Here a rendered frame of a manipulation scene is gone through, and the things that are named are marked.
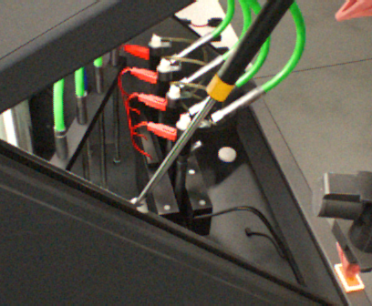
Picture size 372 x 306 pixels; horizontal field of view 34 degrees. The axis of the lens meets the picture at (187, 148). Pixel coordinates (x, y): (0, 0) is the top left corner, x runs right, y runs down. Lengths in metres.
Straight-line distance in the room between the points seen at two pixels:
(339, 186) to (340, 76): 2.35
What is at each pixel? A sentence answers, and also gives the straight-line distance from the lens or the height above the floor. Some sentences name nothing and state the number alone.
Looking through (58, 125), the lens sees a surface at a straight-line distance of 0.93.
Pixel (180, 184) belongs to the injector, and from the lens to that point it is 1.07.
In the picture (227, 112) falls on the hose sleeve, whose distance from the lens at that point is 0.98.
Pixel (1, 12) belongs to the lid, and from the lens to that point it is 0.47.
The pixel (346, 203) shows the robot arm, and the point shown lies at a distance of 0.88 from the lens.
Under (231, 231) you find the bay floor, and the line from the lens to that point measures 1.23.
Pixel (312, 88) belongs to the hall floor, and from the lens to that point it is 3.07.
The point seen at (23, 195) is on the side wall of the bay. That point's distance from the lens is 0.53.
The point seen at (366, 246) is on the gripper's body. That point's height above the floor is 1.07.
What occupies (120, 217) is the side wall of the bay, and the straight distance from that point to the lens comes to 0.58.
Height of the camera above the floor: 1.78
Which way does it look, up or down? 43 degrees down
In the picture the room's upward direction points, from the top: 5 degrees clockwise
